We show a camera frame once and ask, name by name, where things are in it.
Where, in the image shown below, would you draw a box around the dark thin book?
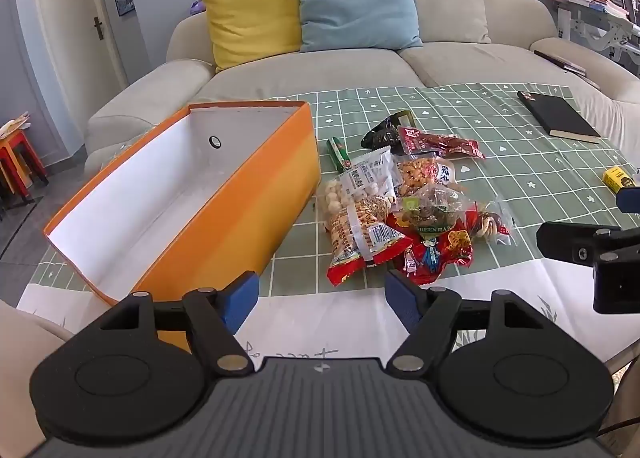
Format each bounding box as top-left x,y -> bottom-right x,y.
533,50 -> 587,76

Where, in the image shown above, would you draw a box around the red stacked stools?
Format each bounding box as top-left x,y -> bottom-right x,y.
0,130 -> 50,199

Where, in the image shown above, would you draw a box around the clear packet of ring snacks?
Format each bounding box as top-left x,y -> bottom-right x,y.
470,200 -> 521,246

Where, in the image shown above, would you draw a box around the beige sofa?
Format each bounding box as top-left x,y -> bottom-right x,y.
85,0 -> 640,173

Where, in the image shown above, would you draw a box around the clear packet with green label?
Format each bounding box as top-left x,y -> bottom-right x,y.
400,186 -> 473,233

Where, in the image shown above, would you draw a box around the white door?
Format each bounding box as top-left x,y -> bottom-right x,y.
30,0 -> 131,103

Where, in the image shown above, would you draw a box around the orange paper bag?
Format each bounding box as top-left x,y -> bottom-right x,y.
42,100 -> 321,307

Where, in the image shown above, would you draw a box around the black notebook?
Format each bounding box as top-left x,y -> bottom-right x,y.
516,91 -> 602,145

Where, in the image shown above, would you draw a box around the yellow cushion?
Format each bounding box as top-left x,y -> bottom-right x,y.
198,0 -> 302,73

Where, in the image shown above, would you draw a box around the red cartoon print packet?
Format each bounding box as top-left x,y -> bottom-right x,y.
385,208 -> 473,286

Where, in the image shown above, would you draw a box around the green checked tablecloth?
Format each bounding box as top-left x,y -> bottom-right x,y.
0,82 -> 640,374

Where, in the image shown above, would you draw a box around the dark green vegetable packet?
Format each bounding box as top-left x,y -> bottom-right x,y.
361,110 -> 416,153

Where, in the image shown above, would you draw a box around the small yellow box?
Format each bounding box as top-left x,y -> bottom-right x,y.
602,166 -> 636,196

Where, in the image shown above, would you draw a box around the green sausage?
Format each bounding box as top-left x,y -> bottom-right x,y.
327,137 -> 353,173

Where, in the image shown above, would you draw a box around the red packet of peanuts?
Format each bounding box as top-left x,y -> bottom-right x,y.
325,198 -> 413,286

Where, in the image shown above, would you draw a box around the light blue cushion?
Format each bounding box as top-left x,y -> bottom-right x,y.
292,0 -> 424,53

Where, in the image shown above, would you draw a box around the red braised meat packet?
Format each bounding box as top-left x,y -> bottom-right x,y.
397,126 -> 486,160

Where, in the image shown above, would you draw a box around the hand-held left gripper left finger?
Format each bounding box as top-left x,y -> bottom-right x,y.
97,272 -> 260,372

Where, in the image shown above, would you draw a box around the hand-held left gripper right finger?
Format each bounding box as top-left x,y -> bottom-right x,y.
384,269 -> 544,373

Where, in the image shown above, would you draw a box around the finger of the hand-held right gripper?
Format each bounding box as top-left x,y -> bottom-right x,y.
617,185 -> 640,213
536,221 -> 640,266

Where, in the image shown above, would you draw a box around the kraft broad bean packet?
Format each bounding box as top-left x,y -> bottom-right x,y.
396,154 -> 458,197

